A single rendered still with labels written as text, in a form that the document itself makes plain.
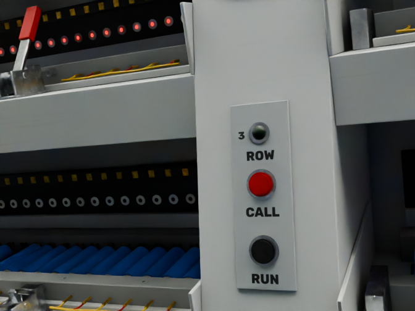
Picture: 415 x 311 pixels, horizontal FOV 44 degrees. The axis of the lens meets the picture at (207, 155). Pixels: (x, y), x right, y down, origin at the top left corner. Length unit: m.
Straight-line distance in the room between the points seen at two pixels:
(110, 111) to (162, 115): 0.04
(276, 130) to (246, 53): 0.06
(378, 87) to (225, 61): 0.10
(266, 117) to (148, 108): 0.09
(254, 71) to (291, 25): 0.04
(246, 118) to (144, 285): 0.17
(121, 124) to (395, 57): 0.20
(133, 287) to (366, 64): 0.25
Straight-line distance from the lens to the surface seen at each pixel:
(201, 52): 0.37
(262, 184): 0.34
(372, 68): 0.34
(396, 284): 0.40
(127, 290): 0.45
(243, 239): 0.35
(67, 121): 0.43
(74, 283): 0.48
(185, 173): 0.54
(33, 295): 0.48
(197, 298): 0.36
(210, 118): 0.36
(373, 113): 0.34
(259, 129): 0.34
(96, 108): 0.41
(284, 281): 0.34
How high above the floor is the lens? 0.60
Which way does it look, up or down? 4 degrees up
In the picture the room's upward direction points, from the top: 2 degrees counter-clockwise
